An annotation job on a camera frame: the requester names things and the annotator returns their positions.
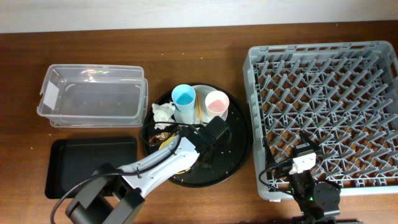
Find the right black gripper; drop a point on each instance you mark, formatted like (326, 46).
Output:
(298, 148)

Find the white napkin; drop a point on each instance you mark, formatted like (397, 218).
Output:
(163, 114)

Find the wooden chopstick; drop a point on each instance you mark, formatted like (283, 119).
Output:
(200, 112)
(197, 106)

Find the grey dishwasher rack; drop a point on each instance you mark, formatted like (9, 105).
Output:
(342, 95)

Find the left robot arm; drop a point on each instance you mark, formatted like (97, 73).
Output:
(114, 195)

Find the yellow plastic bowl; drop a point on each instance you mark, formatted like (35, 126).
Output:
(166, 143)

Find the blue plastic cup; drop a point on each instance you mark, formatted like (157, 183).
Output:
(184, 97)

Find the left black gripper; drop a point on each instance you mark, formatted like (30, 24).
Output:
(204, 152)

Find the round black tray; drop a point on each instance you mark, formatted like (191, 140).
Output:
(229, 158)

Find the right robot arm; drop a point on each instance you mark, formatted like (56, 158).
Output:
(318, 200)

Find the pink plastic cup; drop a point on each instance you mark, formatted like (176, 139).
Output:
(216, 103)

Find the black rectangular tray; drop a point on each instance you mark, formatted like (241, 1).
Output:
(73, 160)

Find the grey round plate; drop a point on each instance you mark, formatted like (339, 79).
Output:
(190, 116)

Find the gold brown snack wrapper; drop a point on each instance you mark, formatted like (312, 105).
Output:
(158, 139)

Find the clear plastic bin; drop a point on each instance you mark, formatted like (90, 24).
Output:
(86, 96)

